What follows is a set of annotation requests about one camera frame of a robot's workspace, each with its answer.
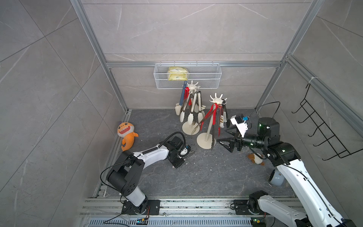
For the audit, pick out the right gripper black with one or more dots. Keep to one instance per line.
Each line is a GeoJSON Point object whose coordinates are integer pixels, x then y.
{"type": "Point", "coordinates": [237, 140]}

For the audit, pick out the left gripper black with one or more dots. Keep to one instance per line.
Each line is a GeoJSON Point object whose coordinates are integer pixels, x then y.
{"type": "Point", "coordinates": [178, 164]}

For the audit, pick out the cream tongs yellow dots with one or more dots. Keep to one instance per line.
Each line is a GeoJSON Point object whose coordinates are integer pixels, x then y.
{"type": "Point", "coordinates": [222, 117]}

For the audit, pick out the cream utensil stand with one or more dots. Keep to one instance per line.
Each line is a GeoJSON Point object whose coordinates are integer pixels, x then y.
{"type": "Point", "coordinates": [187, 129]}
{"type": "Point", "coordinates": [218, 100]}

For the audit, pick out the red silicone tip tongs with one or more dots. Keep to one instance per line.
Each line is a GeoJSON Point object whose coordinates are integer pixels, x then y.
{"type": "Point", "coordinates": [214, 114]}

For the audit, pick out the wide cream handle tongs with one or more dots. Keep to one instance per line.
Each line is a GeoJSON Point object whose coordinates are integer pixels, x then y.
{"type": "Point", "coordinates": [201, 108]}

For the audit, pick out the black tip steel tongs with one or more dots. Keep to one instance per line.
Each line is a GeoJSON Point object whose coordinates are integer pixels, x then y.
{"type": "Point", "coordinates": [227, 113]}

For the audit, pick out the blue handle cream tongs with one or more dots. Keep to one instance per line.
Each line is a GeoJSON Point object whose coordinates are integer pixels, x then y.
{"type": "Point", "coordinates": [178, 106]}

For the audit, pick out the pink tip small tongs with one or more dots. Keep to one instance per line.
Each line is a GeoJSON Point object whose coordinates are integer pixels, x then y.
{"type": "Point", "coordinates": [189, 155]}

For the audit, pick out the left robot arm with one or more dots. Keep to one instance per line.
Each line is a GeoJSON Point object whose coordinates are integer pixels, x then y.
{"type": "Point", "coordinates": [124, 175]}

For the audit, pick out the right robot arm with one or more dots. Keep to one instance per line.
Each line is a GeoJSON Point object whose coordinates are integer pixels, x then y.
{"type": "Point", "coordinates": [318, 211]}

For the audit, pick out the brown white small toy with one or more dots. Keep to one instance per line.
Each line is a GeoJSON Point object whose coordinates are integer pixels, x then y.
{"type": "Point", "coordinates": [255, 159]}

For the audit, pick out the orange shark plush toy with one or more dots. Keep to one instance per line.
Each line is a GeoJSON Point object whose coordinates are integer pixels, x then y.
{"type": "Point", "coordinates": [126, 131]}

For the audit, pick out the small grey round speaker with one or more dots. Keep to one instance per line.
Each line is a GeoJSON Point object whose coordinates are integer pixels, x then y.
{"type": "Point", "coordinates": [276, 178]}

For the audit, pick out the yellow packet in basket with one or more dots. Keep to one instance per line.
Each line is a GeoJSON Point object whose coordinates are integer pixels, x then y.
{"type": "Point", "coordinates": [177, 74]}

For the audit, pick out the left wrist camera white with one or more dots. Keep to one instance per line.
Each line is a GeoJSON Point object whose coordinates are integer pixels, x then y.
{"type": "Point", "coordinates": [185, 151]}

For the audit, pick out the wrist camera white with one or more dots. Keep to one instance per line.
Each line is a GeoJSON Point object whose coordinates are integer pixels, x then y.
{"type": "Point", "coordinates": [185, 151]}
{"type": "Point", "coordinates": [241, 122]}

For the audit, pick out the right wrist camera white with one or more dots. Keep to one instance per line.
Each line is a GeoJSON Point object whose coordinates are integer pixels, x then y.
{"type": "Point", "coordinates": [241, 122]}

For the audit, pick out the white wire mesh basket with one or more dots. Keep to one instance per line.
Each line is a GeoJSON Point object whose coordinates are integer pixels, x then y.
{"type": "Point", "coordinates": [207, 75]}

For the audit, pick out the black wall hook rack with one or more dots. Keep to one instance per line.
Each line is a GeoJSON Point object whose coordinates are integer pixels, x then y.
{"type": "Point", "coordinates": [329, 137]}

